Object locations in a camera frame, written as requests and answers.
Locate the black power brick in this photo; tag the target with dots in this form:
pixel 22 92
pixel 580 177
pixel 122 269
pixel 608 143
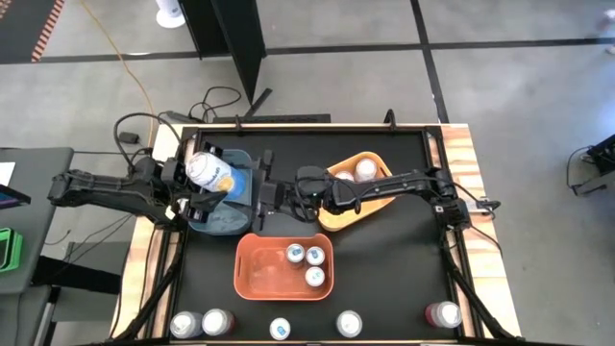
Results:
pixel 129 138

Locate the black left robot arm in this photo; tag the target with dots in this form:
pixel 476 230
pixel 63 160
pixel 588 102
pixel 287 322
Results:
pixel 105 190

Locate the yellow plastic bin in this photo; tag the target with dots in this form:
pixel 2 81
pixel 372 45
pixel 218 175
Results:
pixel 346 218

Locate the black partition panel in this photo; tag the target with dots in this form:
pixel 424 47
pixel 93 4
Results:
pixel 230 38

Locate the black mat with striped edge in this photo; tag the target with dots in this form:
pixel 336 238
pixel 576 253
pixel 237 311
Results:
pixel 24 29

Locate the green box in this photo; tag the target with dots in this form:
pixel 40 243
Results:
pixel 10 250

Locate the clear plastic item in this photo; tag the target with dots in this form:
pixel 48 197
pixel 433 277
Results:
pixel 366 169

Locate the white paper sheet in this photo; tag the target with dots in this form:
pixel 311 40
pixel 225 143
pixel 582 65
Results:
pixel 6 173

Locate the dark tablet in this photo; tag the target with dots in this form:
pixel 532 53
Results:
pixel 12 197

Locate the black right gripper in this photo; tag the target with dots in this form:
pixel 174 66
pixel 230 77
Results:
pixel 283 199

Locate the black power strip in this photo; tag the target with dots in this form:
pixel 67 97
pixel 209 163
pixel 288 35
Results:
pixel 180 116

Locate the blue plastic bin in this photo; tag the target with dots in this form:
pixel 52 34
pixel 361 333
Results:
pixel 226 223

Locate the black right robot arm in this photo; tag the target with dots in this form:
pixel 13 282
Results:
pixel 384 185

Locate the black equipment stand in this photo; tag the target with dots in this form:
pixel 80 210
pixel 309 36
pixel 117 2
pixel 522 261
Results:
pixel 604 156

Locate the orange plastic bin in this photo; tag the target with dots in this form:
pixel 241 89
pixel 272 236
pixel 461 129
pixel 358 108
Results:
pixel 259 274

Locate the white and blue soda can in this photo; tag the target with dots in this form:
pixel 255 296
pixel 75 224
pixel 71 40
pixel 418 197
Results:
pixel 349 323
pixel 211 173
pixel 185 324

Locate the grey desk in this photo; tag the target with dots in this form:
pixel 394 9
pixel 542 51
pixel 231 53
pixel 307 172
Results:
pixel 38 240

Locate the white round pedestal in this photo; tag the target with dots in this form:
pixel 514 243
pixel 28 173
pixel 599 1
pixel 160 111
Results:
pixel 170 14

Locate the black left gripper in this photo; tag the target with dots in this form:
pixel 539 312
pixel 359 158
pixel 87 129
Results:
pixel 175 187

